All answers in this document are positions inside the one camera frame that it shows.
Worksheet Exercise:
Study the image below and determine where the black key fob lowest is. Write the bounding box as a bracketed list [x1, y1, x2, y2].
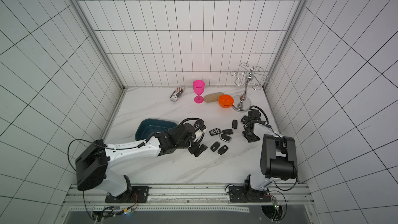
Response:
[217, 145, 229, 156]

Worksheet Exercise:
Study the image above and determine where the black small key fob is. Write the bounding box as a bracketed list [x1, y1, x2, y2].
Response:
[222, 129, 233, 135]

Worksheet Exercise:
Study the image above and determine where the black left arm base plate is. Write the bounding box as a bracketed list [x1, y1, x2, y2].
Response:
[105, 186, 150, 204]

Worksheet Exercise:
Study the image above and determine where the chrome glass holder stand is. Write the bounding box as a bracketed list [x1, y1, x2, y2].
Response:
[230, 62, 271, 112]

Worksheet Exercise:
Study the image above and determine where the black BMW key fob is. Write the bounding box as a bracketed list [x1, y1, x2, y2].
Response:
[209, 128, 222, 136]

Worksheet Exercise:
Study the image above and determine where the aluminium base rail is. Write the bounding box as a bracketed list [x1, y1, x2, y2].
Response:
[63, 184, 315, 214]

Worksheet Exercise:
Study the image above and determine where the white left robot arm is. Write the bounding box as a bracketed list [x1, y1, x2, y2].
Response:
[75, 118, 207, 199]

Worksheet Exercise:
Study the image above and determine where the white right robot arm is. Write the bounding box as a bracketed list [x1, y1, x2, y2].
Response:
[241, 106, 298, 193]

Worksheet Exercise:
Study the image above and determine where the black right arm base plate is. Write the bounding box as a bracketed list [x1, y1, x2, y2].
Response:
[226, 185, 271, 203]

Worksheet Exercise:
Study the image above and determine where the teal storage box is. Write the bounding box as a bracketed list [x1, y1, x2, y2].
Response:
[135, 118, 178, 141]

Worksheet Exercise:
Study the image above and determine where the pink plastic wine glass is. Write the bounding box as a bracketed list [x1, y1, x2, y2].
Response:
[193, 80, 205, 104]

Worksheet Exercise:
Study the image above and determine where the orange plastic bowl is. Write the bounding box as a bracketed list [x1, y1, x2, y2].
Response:
[218, 94, 234, 108]

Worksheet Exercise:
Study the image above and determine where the black silver flip key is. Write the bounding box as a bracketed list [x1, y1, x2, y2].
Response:
[220, 134, 232, 143]

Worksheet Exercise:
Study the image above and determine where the cork oval block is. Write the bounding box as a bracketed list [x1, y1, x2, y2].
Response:
[204, 92, 224, 103]

